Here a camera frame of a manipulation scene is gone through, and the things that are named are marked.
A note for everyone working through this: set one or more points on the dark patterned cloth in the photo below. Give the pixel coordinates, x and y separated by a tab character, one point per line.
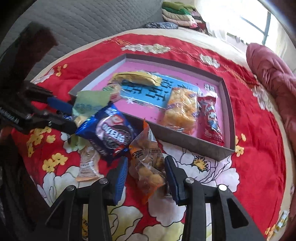
160	25

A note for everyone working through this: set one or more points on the orange clear snack bag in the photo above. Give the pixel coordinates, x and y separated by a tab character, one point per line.
147	165

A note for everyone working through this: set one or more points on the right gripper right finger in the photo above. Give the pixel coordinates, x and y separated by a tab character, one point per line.
175	177

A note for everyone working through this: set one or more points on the pink quilted comforter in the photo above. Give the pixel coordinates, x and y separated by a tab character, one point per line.
275	77

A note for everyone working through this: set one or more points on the grey quilted mattress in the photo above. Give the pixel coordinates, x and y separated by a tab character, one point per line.
77	23

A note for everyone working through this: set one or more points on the yellow puffs snack bag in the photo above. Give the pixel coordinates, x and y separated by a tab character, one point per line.
181	111

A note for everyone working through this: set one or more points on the red blue snack packet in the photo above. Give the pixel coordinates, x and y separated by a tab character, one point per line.
209	120

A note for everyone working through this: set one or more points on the pale green snack bag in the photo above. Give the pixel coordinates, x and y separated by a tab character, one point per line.
87	103

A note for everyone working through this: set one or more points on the small beige candy wrapper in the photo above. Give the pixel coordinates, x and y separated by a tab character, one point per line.
89	168

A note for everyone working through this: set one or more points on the blue oreo packet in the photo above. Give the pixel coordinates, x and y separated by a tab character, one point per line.
108	131

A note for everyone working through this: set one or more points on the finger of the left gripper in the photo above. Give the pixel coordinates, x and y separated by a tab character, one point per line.
54	121
60	104

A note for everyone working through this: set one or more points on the gold foil snack packet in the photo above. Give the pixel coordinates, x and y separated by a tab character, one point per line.
137	77

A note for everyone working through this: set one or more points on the window frame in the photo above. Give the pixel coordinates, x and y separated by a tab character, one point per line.
261	22

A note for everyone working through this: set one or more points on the folded clothes pile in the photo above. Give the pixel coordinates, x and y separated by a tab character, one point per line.
183	15

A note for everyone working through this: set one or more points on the red floral blanket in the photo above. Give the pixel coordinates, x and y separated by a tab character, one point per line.
256	172

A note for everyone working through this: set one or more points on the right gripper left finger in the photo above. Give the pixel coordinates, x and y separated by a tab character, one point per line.
116	182

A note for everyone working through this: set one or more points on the green label cookie packet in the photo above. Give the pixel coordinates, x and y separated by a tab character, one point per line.
114	89

